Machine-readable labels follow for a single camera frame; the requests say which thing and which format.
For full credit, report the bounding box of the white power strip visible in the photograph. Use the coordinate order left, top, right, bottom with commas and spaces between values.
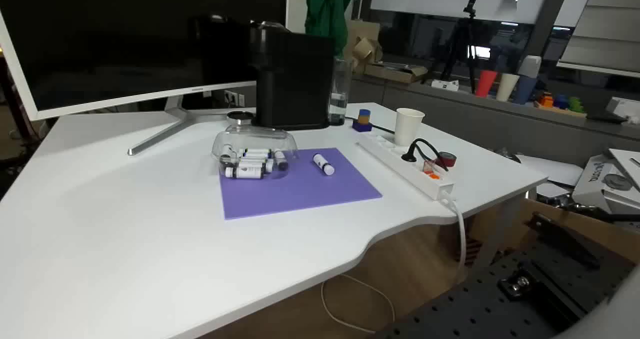
357, 131, 456, 202

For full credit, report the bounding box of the stack of cardboard boxes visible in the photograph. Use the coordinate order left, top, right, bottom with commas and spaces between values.
344, 19, 429, 84

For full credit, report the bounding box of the clear plastic bowl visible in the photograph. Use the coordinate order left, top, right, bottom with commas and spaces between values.
211, 125, 300, 181

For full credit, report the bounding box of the tray of toy blocks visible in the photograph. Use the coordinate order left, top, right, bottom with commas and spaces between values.
533, 92, 588, 118

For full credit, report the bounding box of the window blind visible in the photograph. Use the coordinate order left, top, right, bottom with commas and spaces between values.
556, 0, 640, 79

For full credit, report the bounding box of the white cable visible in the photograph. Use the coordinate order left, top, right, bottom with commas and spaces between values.
319, 191, 469, 335

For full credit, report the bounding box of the purple mat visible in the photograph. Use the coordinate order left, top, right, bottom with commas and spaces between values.
218, 147, 384, 221

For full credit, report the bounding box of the wall socket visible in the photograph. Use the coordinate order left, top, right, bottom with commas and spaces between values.
223, 89, 246, 108

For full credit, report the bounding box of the green cloth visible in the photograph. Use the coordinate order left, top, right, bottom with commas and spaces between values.
304, 0, 362, 56

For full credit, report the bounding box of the black coffee machine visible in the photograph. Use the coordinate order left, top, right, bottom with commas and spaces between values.
248, 20, 354, 132

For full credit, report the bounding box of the black cable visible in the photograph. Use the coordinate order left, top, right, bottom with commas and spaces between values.
344, 116, 397, 135

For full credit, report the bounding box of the black clamp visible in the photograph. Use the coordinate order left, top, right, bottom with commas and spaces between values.
497, 273, 535, 301

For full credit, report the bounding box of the stack of white boxes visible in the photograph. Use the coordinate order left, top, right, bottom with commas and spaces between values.
571, 148, 640, 216

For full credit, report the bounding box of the white paper cup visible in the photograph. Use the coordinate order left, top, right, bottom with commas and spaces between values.
394, 107, 426, 147

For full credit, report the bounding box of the camera on tripod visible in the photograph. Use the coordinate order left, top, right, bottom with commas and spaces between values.
439, 0, 485, 95

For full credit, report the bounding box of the heap of small white bottles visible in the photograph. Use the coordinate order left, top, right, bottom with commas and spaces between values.
220, 146, 290, 180

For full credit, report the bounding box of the small white bottle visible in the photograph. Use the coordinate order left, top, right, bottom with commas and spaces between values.
312, 153, 336, 177

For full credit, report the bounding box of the blue block with yellow top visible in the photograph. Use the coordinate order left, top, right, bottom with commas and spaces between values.
351, 109, 374, 133

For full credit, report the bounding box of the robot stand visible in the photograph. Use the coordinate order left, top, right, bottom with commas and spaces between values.
372, 213, 640, 339

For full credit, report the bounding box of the row of plastic cups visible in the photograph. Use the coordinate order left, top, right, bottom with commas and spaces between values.
474, 54, 543, 105

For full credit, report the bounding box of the black plug with cable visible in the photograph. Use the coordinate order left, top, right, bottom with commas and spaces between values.
400, 138, 449, 173

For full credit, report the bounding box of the white computer monitor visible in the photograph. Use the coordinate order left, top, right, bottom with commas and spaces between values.
0, 0, 292, 157

